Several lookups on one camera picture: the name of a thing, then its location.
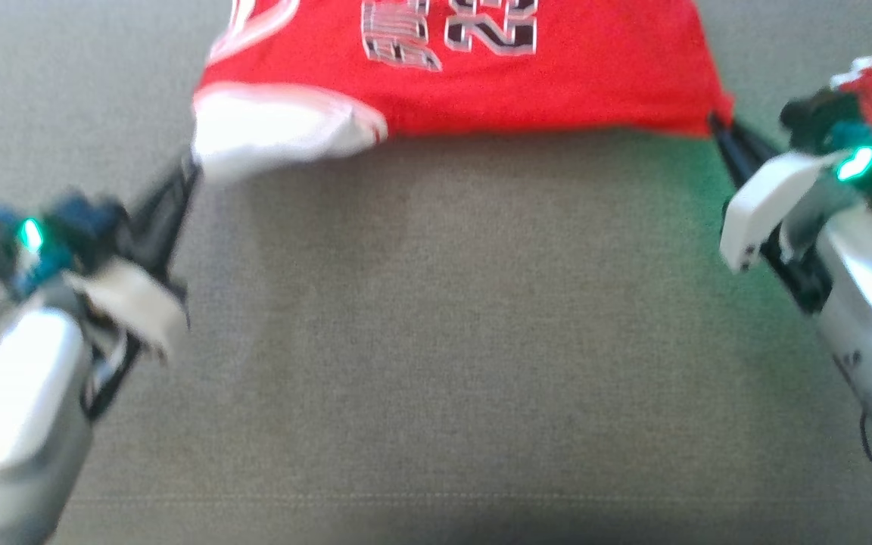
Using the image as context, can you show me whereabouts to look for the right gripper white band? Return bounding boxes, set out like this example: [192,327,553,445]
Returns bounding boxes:
[710,114,849,313]

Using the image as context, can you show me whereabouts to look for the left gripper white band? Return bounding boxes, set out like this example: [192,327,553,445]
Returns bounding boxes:
[65,151,202,360]

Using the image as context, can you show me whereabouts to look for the red basketball jersey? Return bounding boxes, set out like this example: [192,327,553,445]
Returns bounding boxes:
[192,0,736,186]

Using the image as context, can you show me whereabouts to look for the grey fabric sofa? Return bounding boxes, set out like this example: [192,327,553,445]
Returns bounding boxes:
[0,0,872,545]

